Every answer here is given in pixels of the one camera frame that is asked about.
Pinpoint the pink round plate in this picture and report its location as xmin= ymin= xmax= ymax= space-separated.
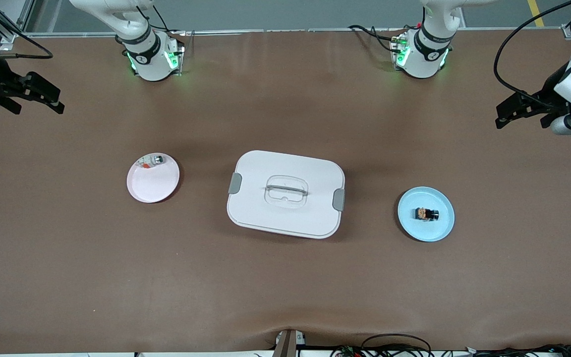
xmin=126 ymin=152 xmax=180 ymax=204

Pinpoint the light blue round plate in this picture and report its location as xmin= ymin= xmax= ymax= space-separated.
xmin=398 ymin=186 xmax=456 ymax=242

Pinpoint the white lidded storage box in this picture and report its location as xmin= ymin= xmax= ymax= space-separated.
xmin=227 ymin=150 xmax=346 ymax=239

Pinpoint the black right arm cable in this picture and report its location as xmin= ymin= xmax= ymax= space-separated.
xmin=0 ymin=19 xmax=54 ymax=60

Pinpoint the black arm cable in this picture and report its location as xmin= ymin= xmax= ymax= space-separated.
xmin=494 ymin=0 xmax=571 ymax=108
xmin=0 ymin=19 xmax=54 ymax=60

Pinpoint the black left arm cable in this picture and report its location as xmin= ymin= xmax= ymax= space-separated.
xmin=494 ymin=0 xmax=571 ymax=108

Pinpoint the black base cable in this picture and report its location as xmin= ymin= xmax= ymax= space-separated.
xmin=137 ymin=4 xmax=185 ymax=36
xmin=348 ymin=24 xmax=406 ymax=55

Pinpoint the black cable bundle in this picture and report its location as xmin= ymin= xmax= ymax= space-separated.
xmin=464 ymin=343 xmax=571 ymax=357
xmin=332 ymin=333 xmax=435 ymax=357

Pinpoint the metal table edge rail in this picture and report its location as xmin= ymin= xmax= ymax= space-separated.
xmin=18 ymin=27 xmax=571 ymax=38

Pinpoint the metal bracket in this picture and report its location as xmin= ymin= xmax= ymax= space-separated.
xmin=273 ymin=329 xmax=307 ymax=357

